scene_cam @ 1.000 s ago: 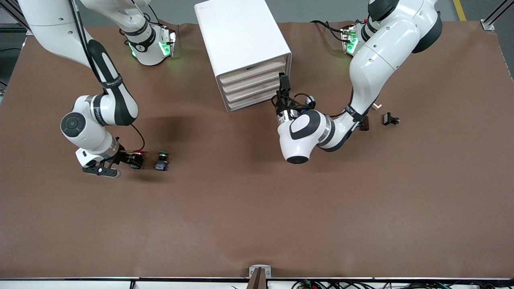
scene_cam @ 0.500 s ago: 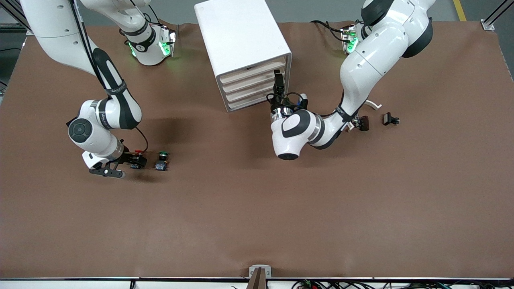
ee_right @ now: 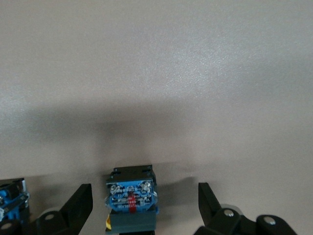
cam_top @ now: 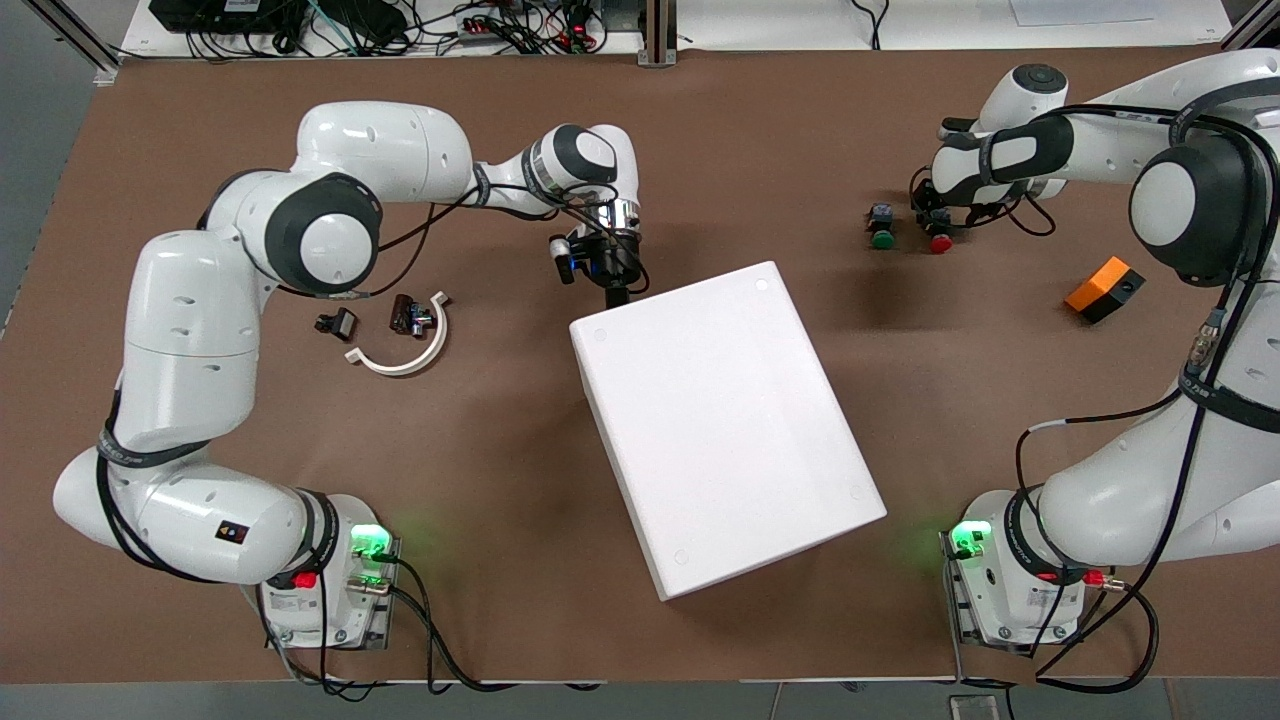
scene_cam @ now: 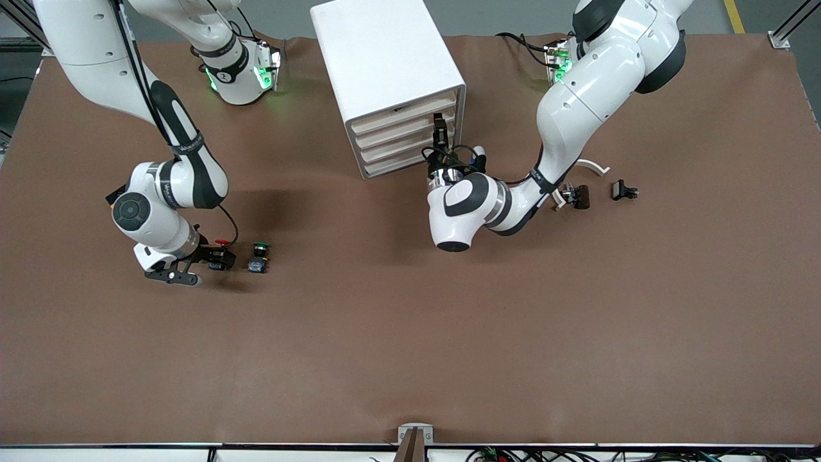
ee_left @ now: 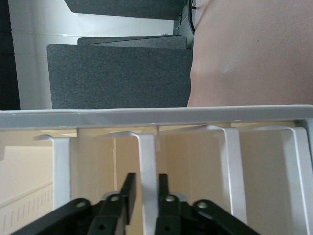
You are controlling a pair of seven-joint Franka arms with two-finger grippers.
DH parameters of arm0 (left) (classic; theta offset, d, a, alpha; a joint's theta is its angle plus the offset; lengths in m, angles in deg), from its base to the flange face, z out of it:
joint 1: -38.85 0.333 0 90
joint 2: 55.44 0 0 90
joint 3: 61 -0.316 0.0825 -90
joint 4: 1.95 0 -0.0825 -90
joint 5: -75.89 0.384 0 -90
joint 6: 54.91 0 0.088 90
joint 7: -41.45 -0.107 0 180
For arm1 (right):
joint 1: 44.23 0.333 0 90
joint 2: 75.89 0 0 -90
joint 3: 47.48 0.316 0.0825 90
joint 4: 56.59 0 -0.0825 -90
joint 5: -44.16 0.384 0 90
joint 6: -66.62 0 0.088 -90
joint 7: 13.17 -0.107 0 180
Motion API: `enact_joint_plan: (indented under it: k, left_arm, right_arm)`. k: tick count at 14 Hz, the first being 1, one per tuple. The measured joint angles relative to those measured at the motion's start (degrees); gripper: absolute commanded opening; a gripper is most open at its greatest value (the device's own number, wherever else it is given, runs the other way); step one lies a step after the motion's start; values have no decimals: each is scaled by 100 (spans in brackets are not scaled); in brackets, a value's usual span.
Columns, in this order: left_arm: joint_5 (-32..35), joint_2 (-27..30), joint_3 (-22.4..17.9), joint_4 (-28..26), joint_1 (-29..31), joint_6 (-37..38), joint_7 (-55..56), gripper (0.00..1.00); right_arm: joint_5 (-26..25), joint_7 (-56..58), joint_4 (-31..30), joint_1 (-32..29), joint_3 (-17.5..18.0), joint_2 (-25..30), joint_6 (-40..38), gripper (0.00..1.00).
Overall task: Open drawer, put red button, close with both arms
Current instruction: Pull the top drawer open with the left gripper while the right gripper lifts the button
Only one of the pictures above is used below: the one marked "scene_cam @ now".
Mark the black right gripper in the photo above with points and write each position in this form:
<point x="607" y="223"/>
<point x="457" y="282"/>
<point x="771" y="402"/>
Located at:
<point x="211" y="255"/>

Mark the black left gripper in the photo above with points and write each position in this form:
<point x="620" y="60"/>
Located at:
<point x="443" y="162"/>

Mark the red push button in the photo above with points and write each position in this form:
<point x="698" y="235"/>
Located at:
<point x="222" y="242"/>

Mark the white plastic drawer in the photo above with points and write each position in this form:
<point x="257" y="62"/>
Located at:
<point x="404" y="117"/>
<point x="404" y="145"/>
<point x="404" y="160"/>
<point x="404" y="131"/>

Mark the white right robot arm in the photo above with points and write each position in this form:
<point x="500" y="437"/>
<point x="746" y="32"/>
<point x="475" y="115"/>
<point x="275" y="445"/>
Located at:
<point x="96" y="51"/>

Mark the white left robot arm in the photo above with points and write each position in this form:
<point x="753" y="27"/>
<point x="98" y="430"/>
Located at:
<point x="590" y="83"/>

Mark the green push button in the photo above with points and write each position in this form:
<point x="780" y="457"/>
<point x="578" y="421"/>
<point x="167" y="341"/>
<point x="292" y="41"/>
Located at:
<point x="258" y="263"/>

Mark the white drawer cabinet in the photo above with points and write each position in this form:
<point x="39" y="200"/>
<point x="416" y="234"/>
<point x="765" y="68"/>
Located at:
<point x="385" y="51"/>

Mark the black square push button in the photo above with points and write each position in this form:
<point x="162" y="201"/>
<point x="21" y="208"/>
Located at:
<point x="619" y="190"/>

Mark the white curved plastic clamp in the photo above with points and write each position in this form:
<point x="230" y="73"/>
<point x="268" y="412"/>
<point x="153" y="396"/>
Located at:
<point x="593" y="165"/>

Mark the brown table cover sheet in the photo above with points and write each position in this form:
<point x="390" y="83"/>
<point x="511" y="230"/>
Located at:
<point x="410" y="321"/>

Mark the grey metal bracket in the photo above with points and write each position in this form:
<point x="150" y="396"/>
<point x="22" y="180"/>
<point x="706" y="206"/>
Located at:
<point x="402" y="433"/>

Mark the brown mounting post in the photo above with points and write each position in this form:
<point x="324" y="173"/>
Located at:
<point x="414" y="449"/>

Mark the aluminium frame profile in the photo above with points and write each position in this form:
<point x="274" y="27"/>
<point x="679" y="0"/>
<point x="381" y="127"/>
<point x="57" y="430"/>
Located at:
<point x="29" y="29"/>
<point x="779" y="40"/>

